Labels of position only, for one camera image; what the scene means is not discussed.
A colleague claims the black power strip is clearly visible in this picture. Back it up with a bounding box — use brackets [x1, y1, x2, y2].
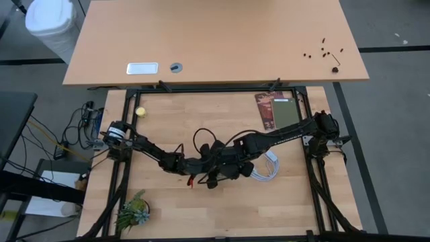
[83, 100, 95, 124]

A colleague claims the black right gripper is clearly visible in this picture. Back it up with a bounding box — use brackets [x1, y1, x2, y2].
[210, 139, 255, 180]

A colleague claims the black braided cable bundle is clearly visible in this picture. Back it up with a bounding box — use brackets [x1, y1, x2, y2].
[80, 161, 134, 239]
[308, 157, 360, 233]

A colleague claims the brown red book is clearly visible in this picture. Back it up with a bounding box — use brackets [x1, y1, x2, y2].
[254, 90, 286, 131]

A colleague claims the olive green notebook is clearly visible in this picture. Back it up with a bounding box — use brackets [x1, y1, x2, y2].
[270, 97, 300, 130]

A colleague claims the white power cord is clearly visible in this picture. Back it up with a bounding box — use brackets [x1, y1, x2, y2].
[250, 150, 280, 182]

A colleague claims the black side desk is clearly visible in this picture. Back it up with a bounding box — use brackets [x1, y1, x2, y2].
[0, 91, 38, 169]

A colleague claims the black aluminium table frame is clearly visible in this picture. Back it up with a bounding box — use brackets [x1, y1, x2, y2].
[100, 85, 363, 242]

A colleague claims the green succulent plant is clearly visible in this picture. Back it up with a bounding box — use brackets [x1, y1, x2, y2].
[114, 190, 151, 233]

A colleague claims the white trash bin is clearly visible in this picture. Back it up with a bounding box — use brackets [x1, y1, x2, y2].
[25, 0, 79, 65]

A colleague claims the black frame clamp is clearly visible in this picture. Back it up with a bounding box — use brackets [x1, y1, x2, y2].
[268, 77, 282, 92]
[157, 79, 173, 93]

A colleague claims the white box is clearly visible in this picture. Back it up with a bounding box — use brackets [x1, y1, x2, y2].
[25, 169, 81, 218]

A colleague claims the black power adapter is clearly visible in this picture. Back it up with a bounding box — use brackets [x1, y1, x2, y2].
[53, 144, 68, 161]

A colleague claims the light wooden desk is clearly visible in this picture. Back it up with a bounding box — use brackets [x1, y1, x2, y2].
[62, 0, 370, 87]

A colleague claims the black camera cable loop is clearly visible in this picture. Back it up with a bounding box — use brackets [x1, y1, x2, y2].
[191, 127, 218, 156]

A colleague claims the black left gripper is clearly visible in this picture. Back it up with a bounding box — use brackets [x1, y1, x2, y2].
[183, 143, 223, 190]

